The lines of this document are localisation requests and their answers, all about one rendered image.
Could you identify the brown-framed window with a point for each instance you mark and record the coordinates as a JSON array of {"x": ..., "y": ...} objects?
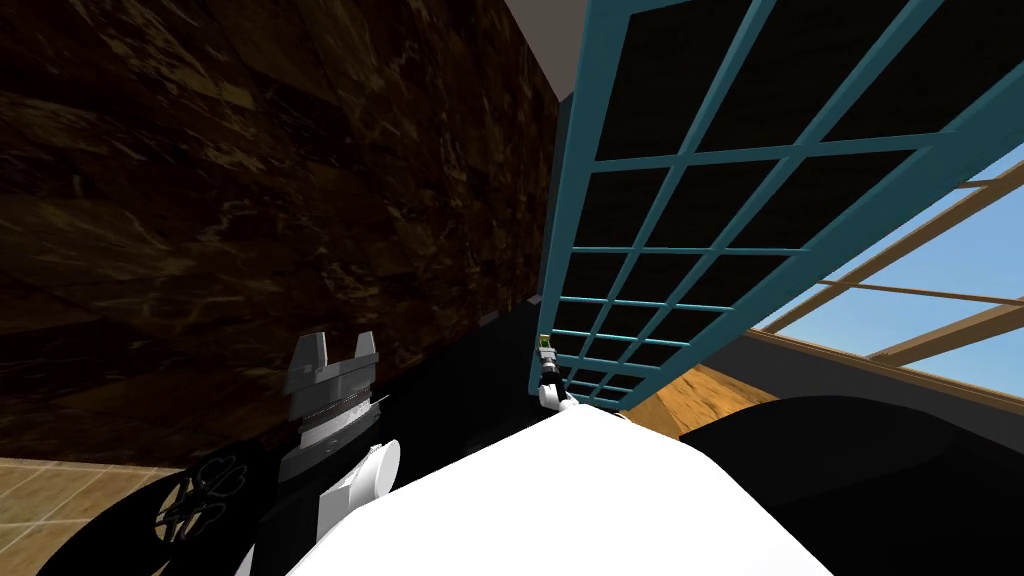
[{"x": 944, "y": 296}]

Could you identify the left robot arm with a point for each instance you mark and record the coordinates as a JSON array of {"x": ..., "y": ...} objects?
[{"x": 216, "y": 496}]

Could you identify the teal glass-paned door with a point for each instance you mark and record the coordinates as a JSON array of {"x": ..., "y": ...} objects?
[{"x": 808, "y": 148}]

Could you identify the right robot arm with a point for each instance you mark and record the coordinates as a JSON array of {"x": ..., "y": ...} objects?
[{"x": 864, "y": 488}]

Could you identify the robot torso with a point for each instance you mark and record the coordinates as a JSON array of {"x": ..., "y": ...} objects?
[{"x": 560, "y": 504}]

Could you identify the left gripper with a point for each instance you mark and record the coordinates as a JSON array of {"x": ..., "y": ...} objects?
[{"x": 330, "y": 386}]

